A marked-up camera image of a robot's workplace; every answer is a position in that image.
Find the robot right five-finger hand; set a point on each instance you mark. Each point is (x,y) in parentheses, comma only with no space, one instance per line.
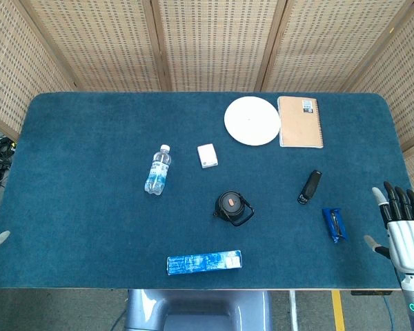
(407,241)

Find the blue snack packet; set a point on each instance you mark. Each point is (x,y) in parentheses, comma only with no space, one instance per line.
(334,224)

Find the blue carpet table cover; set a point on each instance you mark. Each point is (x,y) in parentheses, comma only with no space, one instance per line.
(107,224)

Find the white table leg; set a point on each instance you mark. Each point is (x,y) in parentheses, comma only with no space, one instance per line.
(293,310)

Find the brown spiral notebook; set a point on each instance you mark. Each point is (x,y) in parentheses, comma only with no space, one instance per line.
(300,122)

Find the clear plastic water bottle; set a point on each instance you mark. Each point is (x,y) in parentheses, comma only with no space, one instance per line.
(158,171)

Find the round white plate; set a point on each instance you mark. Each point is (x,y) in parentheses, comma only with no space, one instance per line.
(252,120)

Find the blue Oreo cookie box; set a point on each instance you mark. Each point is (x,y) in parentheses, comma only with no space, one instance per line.
(203,262)

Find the blue-grey robot torso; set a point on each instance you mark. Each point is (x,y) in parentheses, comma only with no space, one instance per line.
(196,310)

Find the small white box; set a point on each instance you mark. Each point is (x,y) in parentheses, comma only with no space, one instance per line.
(207,156)

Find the bamboo folding screen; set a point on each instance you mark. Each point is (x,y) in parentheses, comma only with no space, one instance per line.
(214,41)

